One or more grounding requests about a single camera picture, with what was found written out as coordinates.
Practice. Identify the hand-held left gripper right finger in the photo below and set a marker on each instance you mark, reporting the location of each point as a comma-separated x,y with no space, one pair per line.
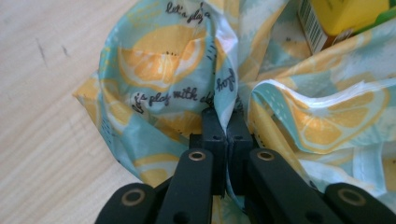
239,146

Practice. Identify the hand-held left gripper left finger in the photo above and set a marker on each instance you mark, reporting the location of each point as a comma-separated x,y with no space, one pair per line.
214,146

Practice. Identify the teal lemon-print tote bag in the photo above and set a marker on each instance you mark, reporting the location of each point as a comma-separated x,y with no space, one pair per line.
162,62

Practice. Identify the yellow carton box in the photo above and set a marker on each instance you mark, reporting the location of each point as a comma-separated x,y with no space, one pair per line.
342,15

